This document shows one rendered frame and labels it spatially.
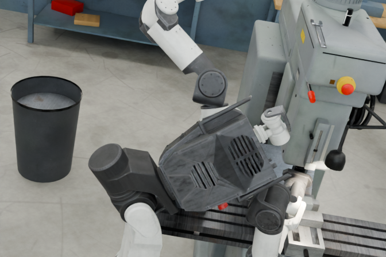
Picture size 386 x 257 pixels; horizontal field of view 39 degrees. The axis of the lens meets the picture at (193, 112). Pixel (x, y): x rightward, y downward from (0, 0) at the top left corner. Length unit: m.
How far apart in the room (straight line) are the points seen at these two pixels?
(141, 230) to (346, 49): 0.87
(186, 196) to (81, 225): 2.13
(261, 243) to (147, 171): 0.47
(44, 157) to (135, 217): 2.23
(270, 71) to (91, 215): 1.80
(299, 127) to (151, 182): 0.69
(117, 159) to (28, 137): 2.24
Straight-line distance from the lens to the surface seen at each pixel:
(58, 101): 3.99
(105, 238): 3.63
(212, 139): 1.57
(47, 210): 3.82
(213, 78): 1.65
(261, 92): 2.54
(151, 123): 4.81
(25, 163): 3.99
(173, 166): 1.62
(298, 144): 2.15
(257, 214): 1.74
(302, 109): 2.07
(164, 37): 1.70
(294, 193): 2.09
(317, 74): 1.87
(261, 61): 2.48
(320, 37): 1.84
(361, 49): 1.86
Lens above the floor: 2.50
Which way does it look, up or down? 29 degrees down
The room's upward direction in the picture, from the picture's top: 10 degrees clockwise
